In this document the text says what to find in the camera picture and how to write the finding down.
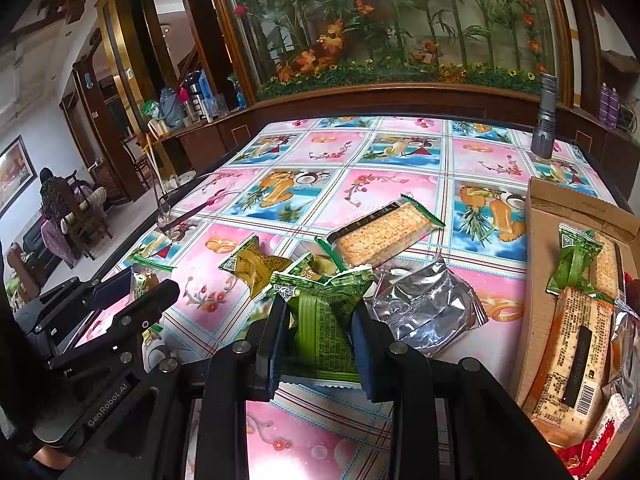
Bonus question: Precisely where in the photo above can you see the framed wall picture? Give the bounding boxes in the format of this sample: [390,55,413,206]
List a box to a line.
[0,135,37,218]

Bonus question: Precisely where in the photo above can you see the cracker pack green ends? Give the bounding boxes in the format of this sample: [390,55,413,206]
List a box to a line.
[316,194,447,272]
[590,232,627,301]

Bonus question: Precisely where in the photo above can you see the clear packet yellow snack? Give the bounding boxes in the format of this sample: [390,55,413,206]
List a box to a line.
[131,259,175,348]

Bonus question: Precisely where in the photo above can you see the gold-trimmed wooden door frame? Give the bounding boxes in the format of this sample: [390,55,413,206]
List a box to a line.
[94,0,168,203]

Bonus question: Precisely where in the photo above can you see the yellow white stick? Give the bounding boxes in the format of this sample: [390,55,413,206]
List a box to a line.
[144,131,162,183]

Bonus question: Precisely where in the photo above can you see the green printed snack packet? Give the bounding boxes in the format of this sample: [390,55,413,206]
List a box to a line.
[545,224,607,302]
[270,266,375,388]

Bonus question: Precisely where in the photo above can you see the black steel thermos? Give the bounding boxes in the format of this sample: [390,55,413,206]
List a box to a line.
[179,72,202,122]

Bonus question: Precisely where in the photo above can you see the green packet tan circle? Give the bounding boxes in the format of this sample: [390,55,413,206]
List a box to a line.
[292,254,346,286]

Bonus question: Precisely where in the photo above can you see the black framed table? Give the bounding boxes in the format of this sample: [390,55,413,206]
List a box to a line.
[50,110,633,311]

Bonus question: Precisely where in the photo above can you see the wooden chair striped cushions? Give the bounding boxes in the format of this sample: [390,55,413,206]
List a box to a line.
[60,170,114,262]

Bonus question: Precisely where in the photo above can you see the blue spray bottle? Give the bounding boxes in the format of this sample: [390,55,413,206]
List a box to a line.
[227,75,248,110]

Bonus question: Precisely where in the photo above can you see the brown wall shelf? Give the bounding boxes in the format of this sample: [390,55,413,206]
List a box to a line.
[600,49,640,77]

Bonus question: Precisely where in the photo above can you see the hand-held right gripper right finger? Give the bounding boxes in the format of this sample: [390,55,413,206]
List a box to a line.
[351,306,571,480]

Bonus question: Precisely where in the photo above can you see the black cable bundle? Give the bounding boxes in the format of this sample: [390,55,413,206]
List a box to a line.
[620,104,640,137]

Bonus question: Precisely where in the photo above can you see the cardboard box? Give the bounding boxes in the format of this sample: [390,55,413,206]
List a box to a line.
[514,176,640,480]

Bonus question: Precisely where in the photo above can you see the blue water jug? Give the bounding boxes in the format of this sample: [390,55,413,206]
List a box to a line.
[159,87,184,129]

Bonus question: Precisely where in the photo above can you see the silver foil snack packet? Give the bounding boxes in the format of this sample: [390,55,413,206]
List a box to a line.
[364,254,490,361]
[607,297,640,396]

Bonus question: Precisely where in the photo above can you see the orange cracker pack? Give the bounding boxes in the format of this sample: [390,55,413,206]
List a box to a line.
[529,287,616,442]

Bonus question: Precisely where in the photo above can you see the grey metal flashlight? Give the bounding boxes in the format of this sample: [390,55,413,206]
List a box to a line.
[529,72,559,159]

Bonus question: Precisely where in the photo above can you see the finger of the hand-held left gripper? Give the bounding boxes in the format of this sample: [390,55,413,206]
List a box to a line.
[15,271,147,342]
[47,279,181,374]

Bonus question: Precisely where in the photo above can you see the eyeglasses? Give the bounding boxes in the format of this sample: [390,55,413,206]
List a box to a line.
[154,174,243,237]

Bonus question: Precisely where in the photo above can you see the green gold snack packet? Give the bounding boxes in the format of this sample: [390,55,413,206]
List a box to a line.
[219,234,292,302]

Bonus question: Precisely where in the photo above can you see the blue box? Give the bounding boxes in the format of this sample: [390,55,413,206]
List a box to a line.
[197,70,215,122]

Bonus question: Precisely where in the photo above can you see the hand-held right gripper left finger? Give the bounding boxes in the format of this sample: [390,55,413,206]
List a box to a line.
[75,299,295,480]

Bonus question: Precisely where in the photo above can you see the glass artificial flower display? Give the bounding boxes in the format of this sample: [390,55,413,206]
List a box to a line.
[207,0,576,106]

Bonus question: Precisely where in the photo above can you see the low wooden cabinet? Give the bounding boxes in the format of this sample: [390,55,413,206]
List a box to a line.
[177,85,640,173]

